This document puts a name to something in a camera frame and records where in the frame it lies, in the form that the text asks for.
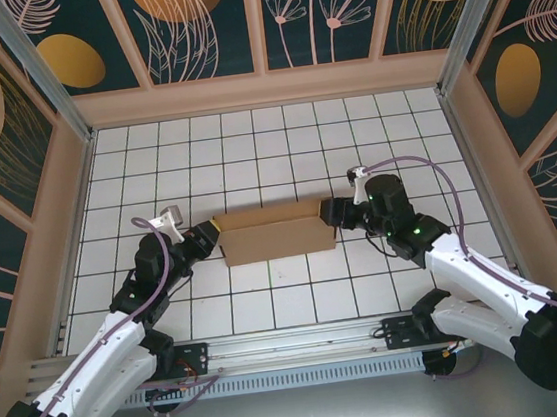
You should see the brown cardboard box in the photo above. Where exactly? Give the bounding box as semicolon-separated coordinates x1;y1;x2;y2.
211;196;344;270

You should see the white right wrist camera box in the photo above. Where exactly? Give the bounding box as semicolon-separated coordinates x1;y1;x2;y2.
344;163;374;206

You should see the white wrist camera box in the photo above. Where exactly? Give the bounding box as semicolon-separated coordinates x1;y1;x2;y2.
147;203;188;247
344;163;374;206

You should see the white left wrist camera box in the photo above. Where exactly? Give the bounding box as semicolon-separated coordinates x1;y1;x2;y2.
147;203;188;247

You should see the thin aluminium side rail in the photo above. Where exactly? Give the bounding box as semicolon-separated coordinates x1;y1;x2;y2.
28;131;120;357
435;84;530;303

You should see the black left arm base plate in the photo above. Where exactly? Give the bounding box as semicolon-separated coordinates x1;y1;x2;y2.
170;340;213;380

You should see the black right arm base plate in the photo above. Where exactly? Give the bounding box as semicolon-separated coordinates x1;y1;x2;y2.
380;311;444;353

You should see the aluminium mounting rail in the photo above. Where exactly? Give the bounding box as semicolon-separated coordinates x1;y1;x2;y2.
21;292;557;399

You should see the grey slotted cable duct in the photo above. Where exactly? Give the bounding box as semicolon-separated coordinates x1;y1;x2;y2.
122;351;427;408

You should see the aluminium frame post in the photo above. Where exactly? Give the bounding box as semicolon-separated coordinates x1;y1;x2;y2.
0;0;96;154
425;0;532;99

